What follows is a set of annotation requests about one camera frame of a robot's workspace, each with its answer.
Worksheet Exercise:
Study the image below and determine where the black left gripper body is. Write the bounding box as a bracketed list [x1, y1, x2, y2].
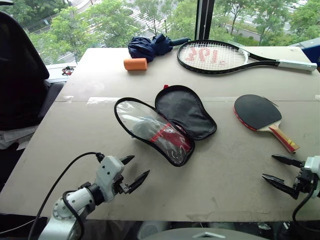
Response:
[112, 172, 131, 196]

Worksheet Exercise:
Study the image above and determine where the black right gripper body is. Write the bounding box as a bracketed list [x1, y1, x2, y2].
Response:
[292, 166, 315, 195]

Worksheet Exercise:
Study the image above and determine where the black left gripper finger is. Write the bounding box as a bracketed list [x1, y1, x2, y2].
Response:
[120, 155, 136, 166]
[127, 169, 151, 194]

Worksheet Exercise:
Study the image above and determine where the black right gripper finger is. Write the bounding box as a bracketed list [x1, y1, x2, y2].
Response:
[261, 173, 301, 201]
[271, 154, 304, 169]

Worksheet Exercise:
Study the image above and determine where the black rubber table tennis paddle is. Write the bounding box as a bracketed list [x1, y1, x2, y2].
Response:
[233, 93, 301, 154]

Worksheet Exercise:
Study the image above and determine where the open black paddle case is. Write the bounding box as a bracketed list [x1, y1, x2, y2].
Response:
[113, 84, 218, 168]

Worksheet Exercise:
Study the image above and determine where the black white tennis racket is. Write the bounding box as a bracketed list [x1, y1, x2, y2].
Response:
[176, 39, 319, 75]

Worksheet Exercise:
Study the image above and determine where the orange foam cylinder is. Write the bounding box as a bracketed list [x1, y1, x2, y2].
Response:
[123, 57, 149, 73]

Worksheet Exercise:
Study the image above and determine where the small red black clip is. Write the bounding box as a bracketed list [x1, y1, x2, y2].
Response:
[60, 65, 76, 77]

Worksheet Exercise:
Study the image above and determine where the navy blue folded umbrella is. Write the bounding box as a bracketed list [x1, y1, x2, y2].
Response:
[127, 33, 192, 64]

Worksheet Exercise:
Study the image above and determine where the blue box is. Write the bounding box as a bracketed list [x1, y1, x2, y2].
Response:
[288, 37, 320, 74]

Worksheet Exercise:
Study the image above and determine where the white paper stack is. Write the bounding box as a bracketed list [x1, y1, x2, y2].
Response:
[0, 124, 39, 151]

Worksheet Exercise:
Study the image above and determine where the black office chair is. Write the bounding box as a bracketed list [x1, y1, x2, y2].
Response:
[0, 10, 66, 131]

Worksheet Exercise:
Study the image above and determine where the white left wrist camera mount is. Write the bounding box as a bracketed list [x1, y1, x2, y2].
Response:
[94, 155, 126, 203]

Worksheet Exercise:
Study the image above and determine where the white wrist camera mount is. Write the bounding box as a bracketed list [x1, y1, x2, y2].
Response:
[94, 155, 126, 203]
[303, 155, 320, 197]

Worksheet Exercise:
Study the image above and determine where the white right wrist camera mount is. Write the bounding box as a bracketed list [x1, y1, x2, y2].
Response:
[303, 155, 320, 197]

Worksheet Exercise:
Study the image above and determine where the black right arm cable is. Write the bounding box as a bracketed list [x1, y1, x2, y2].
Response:
[291, 189, 320, 235]

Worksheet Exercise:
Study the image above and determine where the black window frame post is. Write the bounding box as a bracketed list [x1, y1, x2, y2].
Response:
[194, 0, 216, 42]

